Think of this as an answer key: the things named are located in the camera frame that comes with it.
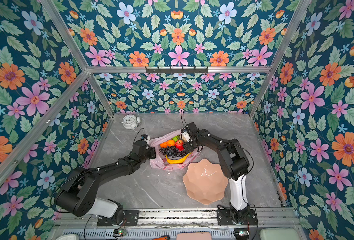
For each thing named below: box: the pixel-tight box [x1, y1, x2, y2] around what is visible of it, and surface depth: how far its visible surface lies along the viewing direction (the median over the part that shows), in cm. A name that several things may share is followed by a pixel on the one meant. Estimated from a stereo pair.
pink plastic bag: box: [149, 129, 202, 170], surface depth 90 cm
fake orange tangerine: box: [159, 141, 168, 148], surface depth 98 cm
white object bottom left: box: [56, 234, 80, 240], surface depth 68 cm
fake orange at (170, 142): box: [166, 139, 176, 147], surface depth 97 cm
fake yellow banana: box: [165, 152, 193, 164], surface depth 94 cm
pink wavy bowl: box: [182, 158, 229, 205], surface depth 87 cm
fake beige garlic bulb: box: [181, 131, 190, 143], surface depth 91 cm
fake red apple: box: [175, 139, 185, 151], surface depth 97 cm
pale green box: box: [259, 227, 301, 240], surface depth 68 cm
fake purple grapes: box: [159, 146, 187, 158], surface depth 95 cm
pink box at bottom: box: [176, 232, 212, 240], surface depth 70 cm
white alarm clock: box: [120, 114, 141, 130], surface depth 113 cm
